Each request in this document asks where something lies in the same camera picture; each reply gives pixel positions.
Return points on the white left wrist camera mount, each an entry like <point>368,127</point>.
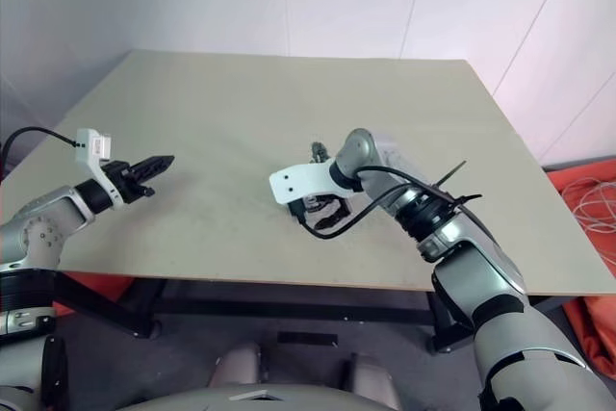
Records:
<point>86,146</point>

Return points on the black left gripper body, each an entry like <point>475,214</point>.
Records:
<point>120,180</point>

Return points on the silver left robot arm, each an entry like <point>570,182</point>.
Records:
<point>43,218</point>

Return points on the grey robot torso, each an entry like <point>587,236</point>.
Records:
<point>192,401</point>

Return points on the black floor tape strip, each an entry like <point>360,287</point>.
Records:
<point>308,338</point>

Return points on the black table frame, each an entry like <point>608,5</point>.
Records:
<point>269,310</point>

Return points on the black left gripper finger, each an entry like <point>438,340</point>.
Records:
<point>153,172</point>
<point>154,161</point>

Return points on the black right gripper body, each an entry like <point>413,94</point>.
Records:
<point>298,213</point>

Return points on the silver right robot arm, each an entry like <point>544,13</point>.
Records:
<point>481,276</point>

